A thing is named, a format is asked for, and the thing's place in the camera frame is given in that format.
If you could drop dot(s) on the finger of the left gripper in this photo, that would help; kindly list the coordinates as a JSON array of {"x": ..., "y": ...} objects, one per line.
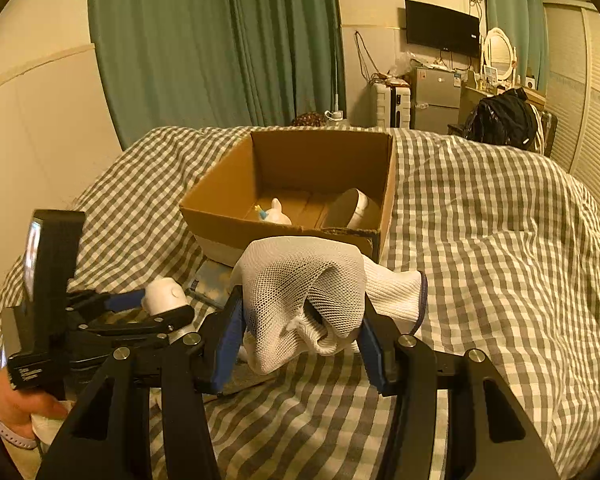
[
  {"x": 92, "y": 301},
  {"x": 137, "y": 321}
]

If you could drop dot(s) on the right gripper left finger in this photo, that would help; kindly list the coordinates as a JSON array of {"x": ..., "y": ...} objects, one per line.
[{"x": 106, "y": 435}]

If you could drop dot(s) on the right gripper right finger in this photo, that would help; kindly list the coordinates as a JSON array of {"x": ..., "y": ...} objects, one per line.
[{"x": 490, "y": 436}]

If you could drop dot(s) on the white knit glove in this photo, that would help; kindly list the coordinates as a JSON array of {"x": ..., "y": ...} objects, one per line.
[{"x": 307, "y": 294}]

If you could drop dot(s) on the white bunny figurine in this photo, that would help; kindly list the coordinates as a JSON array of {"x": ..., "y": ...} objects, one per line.
[{"x": 274, "y": 214}]

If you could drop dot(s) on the clear tape roll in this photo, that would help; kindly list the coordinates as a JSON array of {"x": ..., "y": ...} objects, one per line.
[{"x": 352, "y": 210}]

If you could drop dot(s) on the person's left hand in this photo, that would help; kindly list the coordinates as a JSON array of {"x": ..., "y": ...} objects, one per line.
[{"x": 18, "y": 406}]

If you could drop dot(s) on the blue tissue pack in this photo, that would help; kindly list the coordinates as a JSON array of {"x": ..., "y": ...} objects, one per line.
[{"x": 212, "y": 283}]

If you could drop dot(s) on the brown cardboard box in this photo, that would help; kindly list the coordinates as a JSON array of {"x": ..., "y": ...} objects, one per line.
[{"x": 306, "y": 169}]

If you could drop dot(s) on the brown patterned cushion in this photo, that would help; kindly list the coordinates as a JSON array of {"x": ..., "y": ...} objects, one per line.
[{"x": 310, "y": 119}]

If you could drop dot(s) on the large green curtain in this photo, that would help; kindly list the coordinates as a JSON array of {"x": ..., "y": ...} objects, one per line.
[{"x": 223, "y": 63}]

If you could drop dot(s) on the clear water jug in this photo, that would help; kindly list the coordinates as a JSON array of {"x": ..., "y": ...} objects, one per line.
[{"x": 336, "y": 119}]

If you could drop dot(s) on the white suitcase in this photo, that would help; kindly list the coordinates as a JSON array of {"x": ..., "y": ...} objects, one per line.
[{"x": 391, "y": 106}]

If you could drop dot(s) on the black jacket on chair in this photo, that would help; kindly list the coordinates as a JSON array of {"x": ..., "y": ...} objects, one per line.
[{"x": 507, "y": 119}]

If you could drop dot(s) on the silver mini fridge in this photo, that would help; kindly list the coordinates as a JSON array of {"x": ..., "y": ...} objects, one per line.
[{"x": 435, "y": 99}]

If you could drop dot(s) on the white oval vanity mirror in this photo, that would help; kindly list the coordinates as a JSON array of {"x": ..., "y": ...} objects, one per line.
[{"x": 498, "y": 55}]

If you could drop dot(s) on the white louvered wardrobe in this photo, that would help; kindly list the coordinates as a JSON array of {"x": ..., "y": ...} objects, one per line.
[{"x": 573, "y": 89}]

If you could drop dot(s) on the small green curtain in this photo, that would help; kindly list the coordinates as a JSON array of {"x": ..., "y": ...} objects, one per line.
[{"x": 524, "y": 23}]

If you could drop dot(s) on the black wall television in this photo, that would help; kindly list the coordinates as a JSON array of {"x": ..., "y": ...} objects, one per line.
[{"x": 442, "y": 28}]

